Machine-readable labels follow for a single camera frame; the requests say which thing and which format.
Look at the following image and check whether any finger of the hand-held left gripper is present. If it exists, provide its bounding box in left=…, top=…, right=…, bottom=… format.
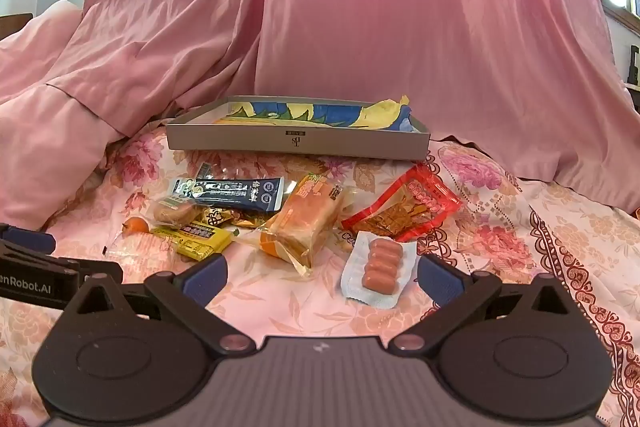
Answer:
left=0, top=241, right=125, bottom=293
left=0, top=223, right=57, bottom=256

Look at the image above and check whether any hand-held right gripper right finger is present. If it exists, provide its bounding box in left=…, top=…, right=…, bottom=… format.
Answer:
left=390, top=253, right=576, bottom=355

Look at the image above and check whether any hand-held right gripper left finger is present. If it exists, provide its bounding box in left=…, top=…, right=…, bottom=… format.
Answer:
left=62, top=253, right=256, bottom=355

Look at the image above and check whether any yellow snack packet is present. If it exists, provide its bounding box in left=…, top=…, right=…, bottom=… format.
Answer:
left=150, top=222, right=233, bottom=263

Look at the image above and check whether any small orange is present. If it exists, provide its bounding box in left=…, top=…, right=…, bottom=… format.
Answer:
left=122, top=217, right=150, bottom=237

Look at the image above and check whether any sausage packet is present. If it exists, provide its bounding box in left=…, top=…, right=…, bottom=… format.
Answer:
left=341, top=231, right=418, bottom=310

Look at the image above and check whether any gold snack packet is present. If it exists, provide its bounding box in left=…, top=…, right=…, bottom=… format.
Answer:
left=192, top=207, right=268, bottom=230

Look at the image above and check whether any round biscuit packet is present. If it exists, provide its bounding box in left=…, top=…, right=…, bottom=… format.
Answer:
left=152, top=199, right=201, bottom=228

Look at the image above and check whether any clear packet with dark snack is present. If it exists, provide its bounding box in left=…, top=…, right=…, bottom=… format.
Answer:
left=195, top=161, right=261, bottom=182

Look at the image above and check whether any bread packet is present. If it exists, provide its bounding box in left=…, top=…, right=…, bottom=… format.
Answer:
left=257, top=172, right=358, bottom=277

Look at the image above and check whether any grey cardboard box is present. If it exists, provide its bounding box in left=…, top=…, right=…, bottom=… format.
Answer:
left=165, top=94, right=432, bottom=162

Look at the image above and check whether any red snack packet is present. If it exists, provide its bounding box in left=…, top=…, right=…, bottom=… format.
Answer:
left=341, top=164, right=463, bottom=243

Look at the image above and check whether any floral bedsheet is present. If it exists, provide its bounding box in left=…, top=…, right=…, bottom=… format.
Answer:
left=0, top=127, right=640, bottom=427

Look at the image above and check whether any dark blue long packet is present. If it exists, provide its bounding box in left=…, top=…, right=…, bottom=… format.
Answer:
left=167, top=177, right=285, bottom=214

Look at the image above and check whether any pink quilt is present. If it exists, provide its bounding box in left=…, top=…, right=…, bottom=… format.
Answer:
left=0, top=0, right=171, bottom=233

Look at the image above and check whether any dark wooden headboard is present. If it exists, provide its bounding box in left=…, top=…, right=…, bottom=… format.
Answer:
left=0, top=13, right=34, bottom=40

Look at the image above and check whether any pink curtain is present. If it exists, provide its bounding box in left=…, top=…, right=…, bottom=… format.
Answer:
left=40, top=0, right=640, bottom=218

